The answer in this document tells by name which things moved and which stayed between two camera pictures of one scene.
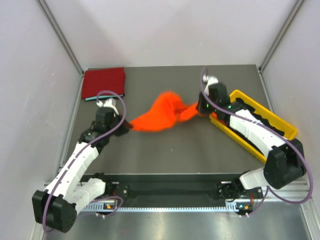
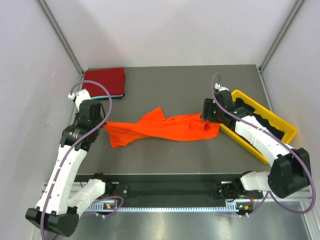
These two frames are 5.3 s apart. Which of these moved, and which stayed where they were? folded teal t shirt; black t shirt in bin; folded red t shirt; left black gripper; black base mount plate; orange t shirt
Moved: left black gripper; orange t shirt
Stayed: black t shirt in bin; folded red t shirt; black base mount plate; folded teal t shirt
